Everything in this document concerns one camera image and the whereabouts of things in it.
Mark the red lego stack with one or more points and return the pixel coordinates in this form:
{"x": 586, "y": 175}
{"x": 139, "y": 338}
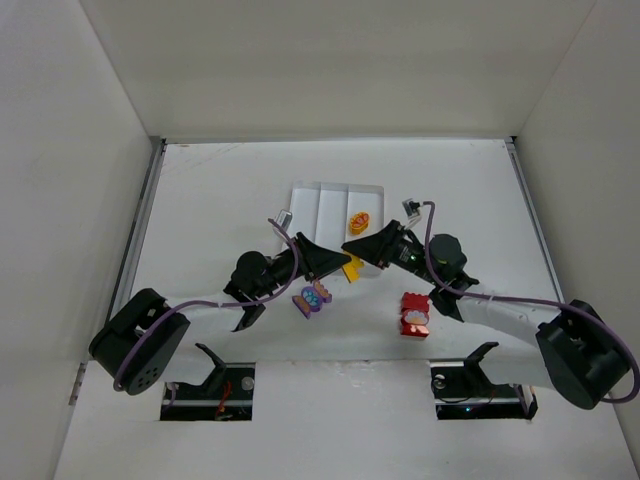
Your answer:
{"x": 414, "y": 315}

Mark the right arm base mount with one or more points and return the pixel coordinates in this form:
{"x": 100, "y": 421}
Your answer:
{"x": 462, "y": 391}

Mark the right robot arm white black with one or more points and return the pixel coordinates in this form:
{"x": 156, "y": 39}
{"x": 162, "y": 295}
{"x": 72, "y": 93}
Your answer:
{"x": 579, "y": 356}

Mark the right aluminium rail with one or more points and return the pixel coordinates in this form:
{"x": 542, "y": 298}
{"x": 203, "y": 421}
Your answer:
{"x": 511, "y": 147}

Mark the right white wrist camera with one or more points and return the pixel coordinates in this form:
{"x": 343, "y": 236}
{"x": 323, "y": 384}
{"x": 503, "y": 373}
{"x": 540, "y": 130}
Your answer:
{"x": 412, "y": 208}

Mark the aluminium rail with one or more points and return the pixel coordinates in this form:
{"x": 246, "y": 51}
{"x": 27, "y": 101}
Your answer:
{"x": 157, "y": 149}
{"x": 511, "y": 147}

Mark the white three-compartment tray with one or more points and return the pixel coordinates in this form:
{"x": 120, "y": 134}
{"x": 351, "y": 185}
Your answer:
{"x": 322, "y": 211}

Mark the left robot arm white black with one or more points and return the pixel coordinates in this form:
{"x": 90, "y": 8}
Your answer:
{"x": 136, "y": 346}

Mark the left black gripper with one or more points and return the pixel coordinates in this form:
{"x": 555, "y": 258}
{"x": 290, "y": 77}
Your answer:
{"x": 304, "y": 256}

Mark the left aluminium rail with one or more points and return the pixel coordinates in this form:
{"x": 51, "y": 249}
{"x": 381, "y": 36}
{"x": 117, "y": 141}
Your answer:
{"x": 157, "y": 149}

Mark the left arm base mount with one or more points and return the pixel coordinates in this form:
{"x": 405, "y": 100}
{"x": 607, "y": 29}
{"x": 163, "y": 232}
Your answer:
{"x": 225, "y": 395}

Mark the purple lego stack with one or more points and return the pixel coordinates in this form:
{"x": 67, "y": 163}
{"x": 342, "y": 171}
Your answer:
{"x": 311, "y": 299}

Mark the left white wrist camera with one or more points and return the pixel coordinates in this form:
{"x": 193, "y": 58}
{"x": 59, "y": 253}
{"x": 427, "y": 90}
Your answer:
{"x": 284, "y": 219}

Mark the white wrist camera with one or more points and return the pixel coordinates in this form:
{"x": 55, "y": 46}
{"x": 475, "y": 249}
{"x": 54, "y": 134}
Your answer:
{"x": 284, "y": 219}
{"x": 412, "y": 208}

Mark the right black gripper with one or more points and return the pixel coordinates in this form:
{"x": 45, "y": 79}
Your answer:
{"x": 391, "y": 244}

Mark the yellow round printed lego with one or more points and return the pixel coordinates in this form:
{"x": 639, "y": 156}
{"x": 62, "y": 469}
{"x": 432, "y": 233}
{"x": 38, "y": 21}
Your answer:
{"x": 359, "y": 223}

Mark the yellow lego bricks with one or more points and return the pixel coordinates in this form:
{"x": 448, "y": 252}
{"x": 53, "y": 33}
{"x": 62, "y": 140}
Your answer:
{"x": 351, "y": 270}

